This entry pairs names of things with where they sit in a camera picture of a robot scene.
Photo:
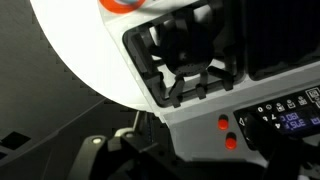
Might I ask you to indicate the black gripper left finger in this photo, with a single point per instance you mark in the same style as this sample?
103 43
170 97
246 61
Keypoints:
100 160

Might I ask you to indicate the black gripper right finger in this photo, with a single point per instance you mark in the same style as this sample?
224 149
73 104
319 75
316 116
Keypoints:
286 156

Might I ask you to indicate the red round stove button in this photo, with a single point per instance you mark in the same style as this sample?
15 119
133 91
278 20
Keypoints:
230 142
223 124

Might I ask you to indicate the white grey toy stove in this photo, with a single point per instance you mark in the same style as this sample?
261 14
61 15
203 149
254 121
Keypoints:
200 133

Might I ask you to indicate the black keypad control panel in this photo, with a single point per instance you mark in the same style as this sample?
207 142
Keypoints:
293 110

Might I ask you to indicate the black burner grate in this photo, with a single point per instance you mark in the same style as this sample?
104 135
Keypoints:
151 83

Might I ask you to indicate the black ribbed griddle plate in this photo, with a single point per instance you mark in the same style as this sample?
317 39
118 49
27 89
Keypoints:
283 33

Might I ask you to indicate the round dark burner cap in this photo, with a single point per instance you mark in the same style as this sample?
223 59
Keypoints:
188 50

